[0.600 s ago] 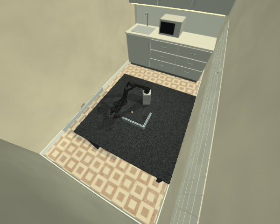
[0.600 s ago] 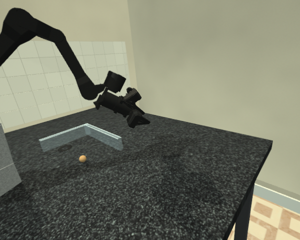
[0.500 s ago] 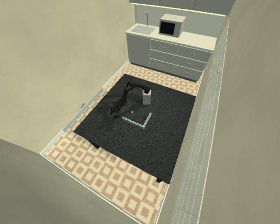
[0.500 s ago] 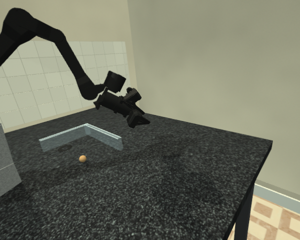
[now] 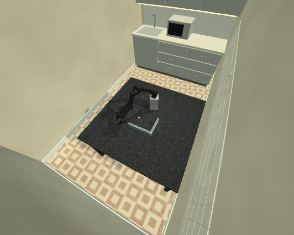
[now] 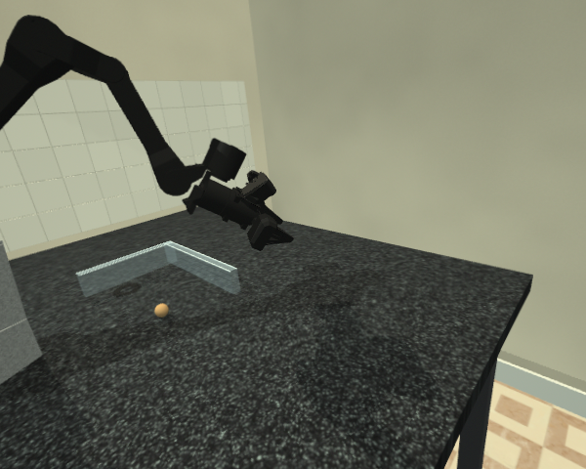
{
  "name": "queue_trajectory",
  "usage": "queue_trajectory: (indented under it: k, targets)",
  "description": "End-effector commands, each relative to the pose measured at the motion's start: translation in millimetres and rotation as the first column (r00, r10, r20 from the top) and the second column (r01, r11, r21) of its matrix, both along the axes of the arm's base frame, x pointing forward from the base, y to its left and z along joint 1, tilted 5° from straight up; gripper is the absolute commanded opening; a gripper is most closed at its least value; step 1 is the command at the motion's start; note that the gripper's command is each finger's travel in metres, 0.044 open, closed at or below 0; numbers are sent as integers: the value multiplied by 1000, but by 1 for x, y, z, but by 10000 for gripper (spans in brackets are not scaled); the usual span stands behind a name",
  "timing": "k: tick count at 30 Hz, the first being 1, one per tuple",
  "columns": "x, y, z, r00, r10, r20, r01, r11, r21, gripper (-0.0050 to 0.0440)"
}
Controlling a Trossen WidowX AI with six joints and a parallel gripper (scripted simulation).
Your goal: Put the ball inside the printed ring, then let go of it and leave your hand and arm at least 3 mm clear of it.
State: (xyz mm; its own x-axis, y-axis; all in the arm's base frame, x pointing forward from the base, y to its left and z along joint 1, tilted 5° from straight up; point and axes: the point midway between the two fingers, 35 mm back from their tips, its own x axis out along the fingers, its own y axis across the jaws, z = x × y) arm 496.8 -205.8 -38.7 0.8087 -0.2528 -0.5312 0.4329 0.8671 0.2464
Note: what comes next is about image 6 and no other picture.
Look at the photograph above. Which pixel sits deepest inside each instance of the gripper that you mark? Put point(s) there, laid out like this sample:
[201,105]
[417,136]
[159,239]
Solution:
[264,230]

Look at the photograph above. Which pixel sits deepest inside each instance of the orange ball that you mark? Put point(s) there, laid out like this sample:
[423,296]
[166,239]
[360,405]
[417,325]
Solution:
[161,310]

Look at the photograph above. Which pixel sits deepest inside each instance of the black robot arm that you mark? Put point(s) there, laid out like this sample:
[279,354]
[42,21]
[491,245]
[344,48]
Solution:
[38,53]

